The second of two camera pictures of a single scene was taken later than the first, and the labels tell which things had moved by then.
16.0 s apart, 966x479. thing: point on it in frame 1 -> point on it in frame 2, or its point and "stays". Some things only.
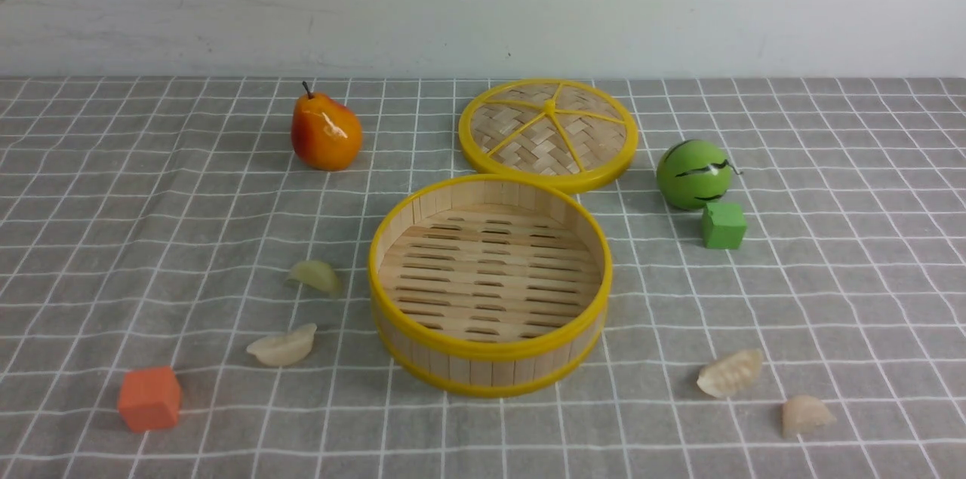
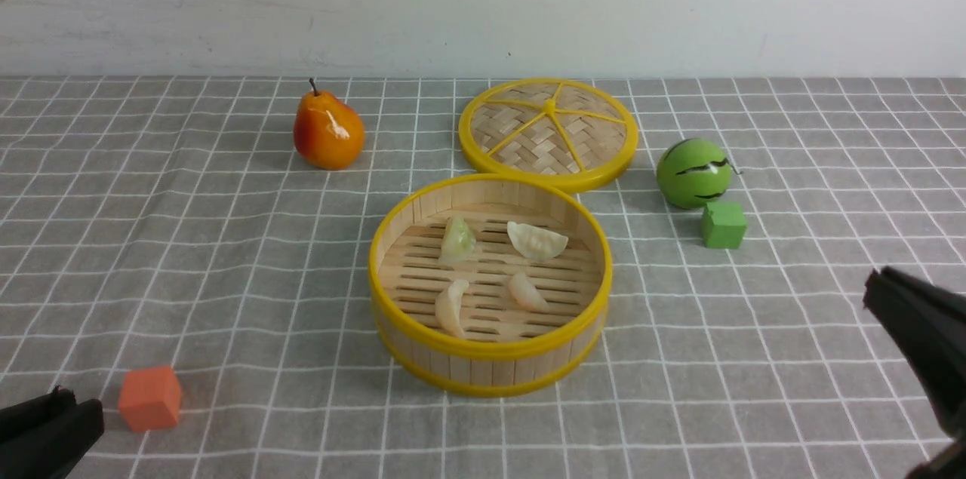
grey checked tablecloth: [183, 297] stays
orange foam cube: [149, 400] stays
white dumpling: [285, 348] -> [534, 242]
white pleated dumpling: [730, 374] -> [448, 308]
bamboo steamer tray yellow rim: [490, 284] stays
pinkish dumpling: [802, 414] -> [525, 294]
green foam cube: [724, 225] stays
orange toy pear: [327, 136] stays
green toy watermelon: [693, 173] stays
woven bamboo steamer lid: [561, 136] stays
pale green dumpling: [317, 272] -> [458, 241]
